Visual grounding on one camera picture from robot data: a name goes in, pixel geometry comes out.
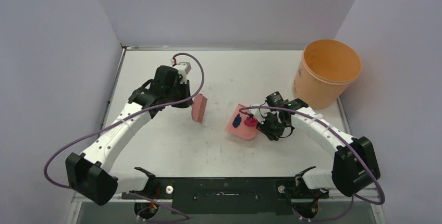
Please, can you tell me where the magenta paper scrap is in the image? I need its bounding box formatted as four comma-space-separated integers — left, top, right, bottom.
243, 117, 259, 128

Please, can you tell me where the pink hand brush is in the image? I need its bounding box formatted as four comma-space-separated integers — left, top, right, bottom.
191, 93, 208, 124

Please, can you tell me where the pink plastic dustpan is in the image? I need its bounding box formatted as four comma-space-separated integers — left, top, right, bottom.
225, 104, 258, 140

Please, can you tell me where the dark blue paper scrap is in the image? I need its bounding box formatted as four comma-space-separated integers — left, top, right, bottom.
232, 114, 242, 128

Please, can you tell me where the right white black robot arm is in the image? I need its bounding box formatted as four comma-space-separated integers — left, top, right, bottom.
250, 92, 380, 197

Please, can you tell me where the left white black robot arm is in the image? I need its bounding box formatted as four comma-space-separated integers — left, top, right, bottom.
65, 62, 192, 206

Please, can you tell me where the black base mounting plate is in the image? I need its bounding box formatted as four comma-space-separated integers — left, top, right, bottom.
122, 177, 329, 215

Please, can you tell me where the orange plastic bucket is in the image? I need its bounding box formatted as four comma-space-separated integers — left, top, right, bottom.
292, 39, 362, 109

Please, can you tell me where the silver base bolt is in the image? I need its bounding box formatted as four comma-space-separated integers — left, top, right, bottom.
165, 185, 174, 194

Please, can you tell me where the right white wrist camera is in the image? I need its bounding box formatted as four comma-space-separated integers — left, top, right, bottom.
247, 108, 269, 121

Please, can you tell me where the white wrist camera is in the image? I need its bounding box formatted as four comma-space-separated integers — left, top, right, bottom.
247, 108, 269, 121
173, 62, 192, 80

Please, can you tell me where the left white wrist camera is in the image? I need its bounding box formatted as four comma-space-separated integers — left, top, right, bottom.
173, 62, 192, 80

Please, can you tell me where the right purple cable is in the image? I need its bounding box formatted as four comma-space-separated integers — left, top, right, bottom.
239, 106, 386, 222

